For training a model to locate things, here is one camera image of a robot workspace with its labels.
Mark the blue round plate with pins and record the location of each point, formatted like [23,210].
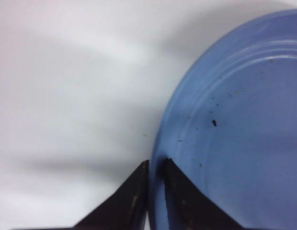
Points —
[231,126]

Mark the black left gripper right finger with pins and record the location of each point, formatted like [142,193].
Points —
[189,203]

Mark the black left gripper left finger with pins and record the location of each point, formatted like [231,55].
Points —
[125,209]

